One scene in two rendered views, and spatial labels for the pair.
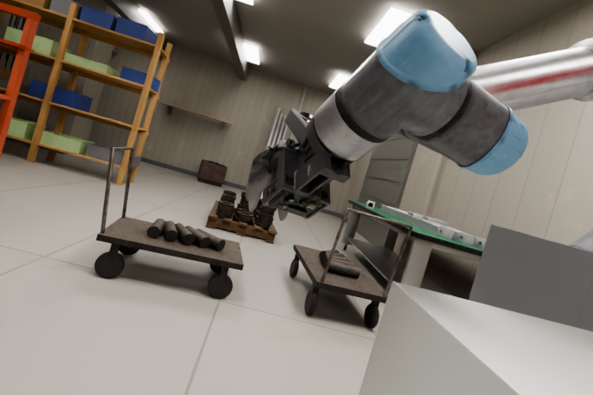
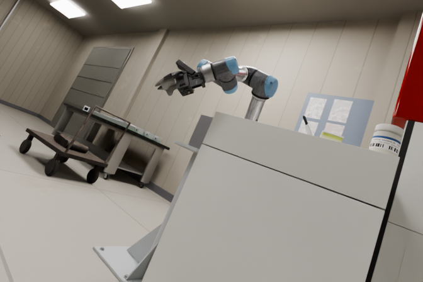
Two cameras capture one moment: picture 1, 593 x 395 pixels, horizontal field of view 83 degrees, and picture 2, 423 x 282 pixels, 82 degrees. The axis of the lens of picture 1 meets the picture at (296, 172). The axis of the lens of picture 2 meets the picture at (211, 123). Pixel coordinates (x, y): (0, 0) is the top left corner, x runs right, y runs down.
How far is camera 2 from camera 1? 0.77 m
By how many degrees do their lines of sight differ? 46
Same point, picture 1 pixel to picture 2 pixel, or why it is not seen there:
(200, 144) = not seen: outside the picture
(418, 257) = (123, 143)
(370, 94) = (221, 70)
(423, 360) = (227, 121)
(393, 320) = (217, 118)
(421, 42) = (235, 64)
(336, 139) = (208, 77)
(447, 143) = (227, 84)
